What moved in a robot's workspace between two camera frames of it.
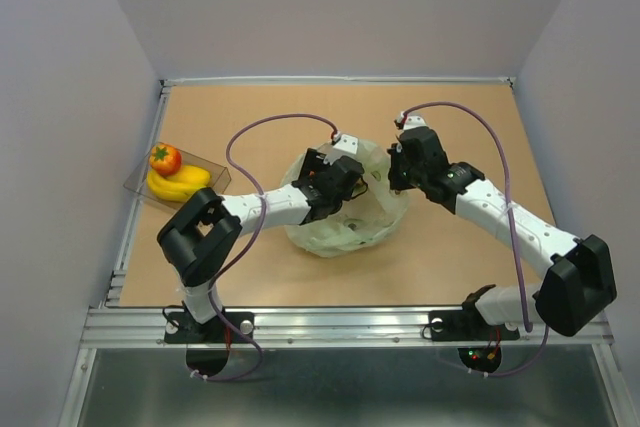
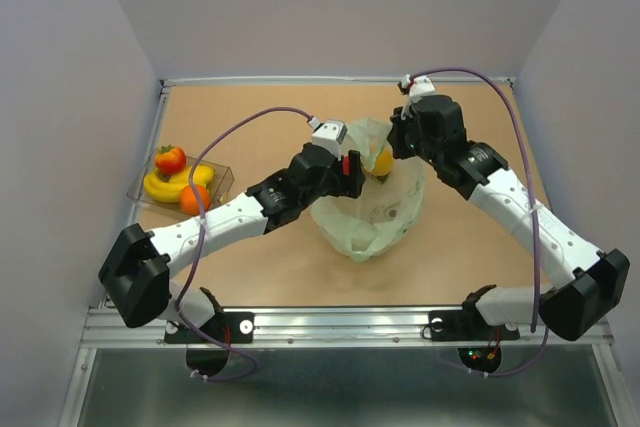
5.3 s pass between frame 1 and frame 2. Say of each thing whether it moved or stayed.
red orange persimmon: moved
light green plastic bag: moved
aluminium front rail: stayed
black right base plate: stayed
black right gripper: moved
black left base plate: stayed
